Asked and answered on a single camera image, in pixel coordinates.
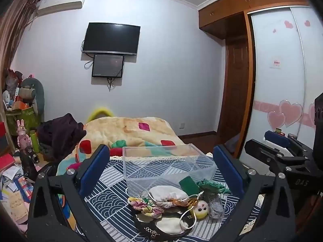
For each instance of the green cylinder tube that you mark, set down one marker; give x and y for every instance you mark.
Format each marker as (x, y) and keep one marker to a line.
(34, 141)

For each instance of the brown wooden door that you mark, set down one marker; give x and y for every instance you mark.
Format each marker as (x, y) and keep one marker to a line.
(236, 90)

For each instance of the colourful printed blanket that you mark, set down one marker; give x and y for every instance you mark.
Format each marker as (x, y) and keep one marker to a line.
(131, 128)

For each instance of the clear organza bag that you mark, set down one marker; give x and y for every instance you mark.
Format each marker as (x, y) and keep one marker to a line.
(216, 206)

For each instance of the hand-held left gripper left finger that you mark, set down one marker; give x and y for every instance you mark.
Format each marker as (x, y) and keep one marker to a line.
(94, 167)

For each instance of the pink rabbit figure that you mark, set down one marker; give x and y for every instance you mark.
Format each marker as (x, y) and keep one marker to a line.
(23, 136)

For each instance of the pink heart decorations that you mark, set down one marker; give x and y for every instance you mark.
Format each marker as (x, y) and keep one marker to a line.
(290, 113)

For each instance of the dark green felt piece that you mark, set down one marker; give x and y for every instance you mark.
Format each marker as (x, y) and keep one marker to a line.
(189, 185)

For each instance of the red book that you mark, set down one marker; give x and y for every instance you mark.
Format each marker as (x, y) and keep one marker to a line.
(6, 161)

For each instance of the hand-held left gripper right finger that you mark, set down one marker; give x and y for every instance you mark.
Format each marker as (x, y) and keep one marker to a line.
(227, 167)

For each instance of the wooden overhead cabinet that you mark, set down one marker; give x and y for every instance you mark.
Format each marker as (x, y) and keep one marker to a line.
(227, 10)

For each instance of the red label sticker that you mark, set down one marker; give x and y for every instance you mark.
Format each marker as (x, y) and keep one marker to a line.
(276, 62)

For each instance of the black cylindrical lens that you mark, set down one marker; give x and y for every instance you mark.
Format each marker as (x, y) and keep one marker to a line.
(32, 155)

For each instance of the green shopping bag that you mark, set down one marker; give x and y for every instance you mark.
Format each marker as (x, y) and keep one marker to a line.
(24, 121)

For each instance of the pile of papers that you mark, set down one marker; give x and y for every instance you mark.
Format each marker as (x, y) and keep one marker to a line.
(15, 194)

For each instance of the small cream cloth pouch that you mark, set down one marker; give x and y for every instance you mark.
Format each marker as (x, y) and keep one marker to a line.
(169, 225)

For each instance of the black bag with white pouch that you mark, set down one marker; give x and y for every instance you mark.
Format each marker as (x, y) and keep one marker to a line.
(145, 228)

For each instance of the small black wall monitor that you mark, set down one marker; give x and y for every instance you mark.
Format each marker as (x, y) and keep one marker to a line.
(108, 65)

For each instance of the white sliding wardrobe doors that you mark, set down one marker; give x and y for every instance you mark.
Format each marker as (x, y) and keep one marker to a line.
(277, 55)

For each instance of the blue white patterned bedsheet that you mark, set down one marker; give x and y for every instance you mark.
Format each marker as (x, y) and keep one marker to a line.
(113, 189)

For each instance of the white air conditioner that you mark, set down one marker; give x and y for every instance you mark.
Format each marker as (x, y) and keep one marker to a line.
(60, 5)

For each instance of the small yellow doll head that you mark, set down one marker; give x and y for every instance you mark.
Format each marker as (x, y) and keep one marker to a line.
(200, 209)

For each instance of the yellow plush item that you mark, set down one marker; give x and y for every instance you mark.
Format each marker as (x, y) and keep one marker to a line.
(97, 113)

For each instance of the clear plastic storage box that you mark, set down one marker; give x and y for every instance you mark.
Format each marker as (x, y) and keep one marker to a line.
(151, 167)

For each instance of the green fabric scrunchie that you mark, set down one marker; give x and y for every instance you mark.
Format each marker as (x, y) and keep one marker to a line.
(213, 186)

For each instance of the brown curtain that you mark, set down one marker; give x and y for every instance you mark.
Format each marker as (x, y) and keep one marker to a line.
(12, 32)

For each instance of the dark clothes pile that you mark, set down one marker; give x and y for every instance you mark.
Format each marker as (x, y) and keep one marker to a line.
(60, 131)

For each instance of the grey green plush toy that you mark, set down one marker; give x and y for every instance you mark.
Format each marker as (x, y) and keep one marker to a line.
(29, 90)

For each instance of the wall-mounted black television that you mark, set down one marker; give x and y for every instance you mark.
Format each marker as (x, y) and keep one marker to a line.
(111, 38)

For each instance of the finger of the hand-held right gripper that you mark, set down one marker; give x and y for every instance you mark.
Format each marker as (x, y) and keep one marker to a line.
(276, 137)
(265, 153)

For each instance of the floral fabric scrunchie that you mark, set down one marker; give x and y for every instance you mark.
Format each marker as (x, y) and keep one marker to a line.
(141, 205)

